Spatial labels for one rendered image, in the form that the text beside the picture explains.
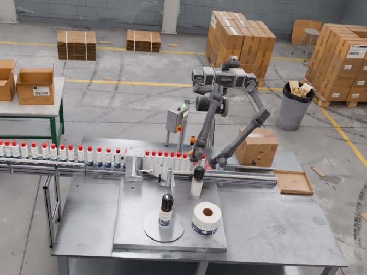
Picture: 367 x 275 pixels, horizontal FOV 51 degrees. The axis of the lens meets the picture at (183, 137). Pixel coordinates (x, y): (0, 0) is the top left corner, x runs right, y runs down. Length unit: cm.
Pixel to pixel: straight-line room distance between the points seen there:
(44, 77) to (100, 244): 221
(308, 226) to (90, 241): 169
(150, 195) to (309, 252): 127
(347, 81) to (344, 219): 268
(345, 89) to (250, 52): 164
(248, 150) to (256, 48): 335
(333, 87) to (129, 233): 468
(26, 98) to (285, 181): 270
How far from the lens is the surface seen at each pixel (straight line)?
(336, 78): 657
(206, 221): 275
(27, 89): 420
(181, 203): 303
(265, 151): 351
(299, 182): 363
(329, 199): 494
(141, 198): 303
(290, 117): 572
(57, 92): 449
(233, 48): 641
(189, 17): 849
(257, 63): 667
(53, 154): 325
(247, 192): 334
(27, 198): 434
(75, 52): 694
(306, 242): 315
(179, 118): 296
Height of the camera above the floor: 306
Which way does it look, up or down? 36 degrees down
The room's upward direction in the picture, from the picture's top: 9 degrees clockwise
